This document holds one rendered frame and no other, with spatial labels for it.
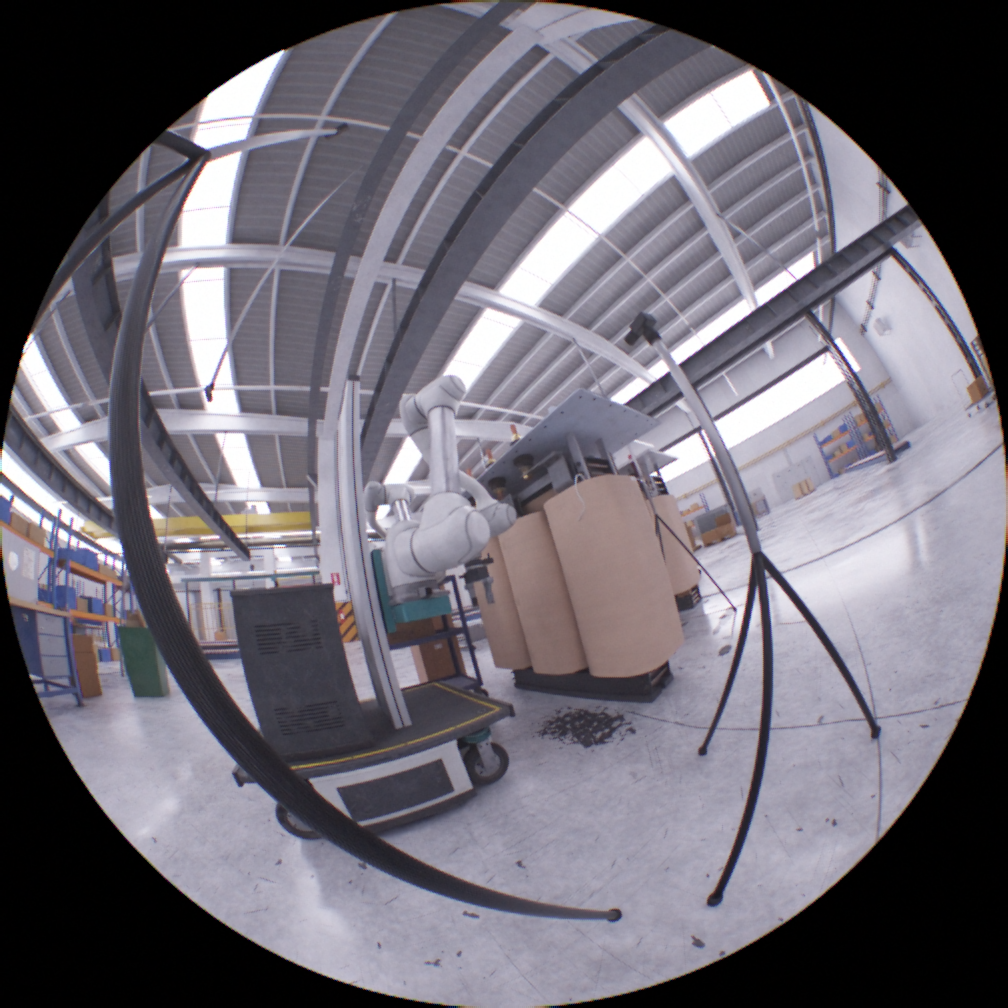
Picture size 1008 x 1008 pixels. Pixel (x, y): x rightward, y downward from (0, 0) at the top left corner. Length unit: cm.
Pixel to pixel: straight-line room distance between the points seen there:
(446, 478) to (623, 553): 76
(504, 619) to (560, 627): 47
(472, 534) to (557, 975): 106
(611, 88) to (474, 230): 273
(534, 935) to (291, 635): 94
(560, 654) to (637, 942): 135
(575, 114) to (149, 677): 766
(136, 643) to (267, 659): 353
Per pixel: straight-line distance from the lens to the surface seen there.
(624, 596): 126
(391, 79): 951
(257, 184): 1035
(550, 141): 433
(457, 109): 771
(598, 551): 126
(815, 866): 82
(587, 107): 450
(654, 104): 1181
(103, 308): 676
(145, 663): 439
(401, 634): 197
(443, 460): 98
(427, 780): 102
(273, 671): 96
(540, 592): 156
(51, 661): 384
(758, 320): 1007
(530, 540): 157
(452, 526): 81
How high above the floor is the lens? 72
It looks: 16 degrees up
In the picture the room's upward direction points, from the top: 15 degrees counter-clockwise
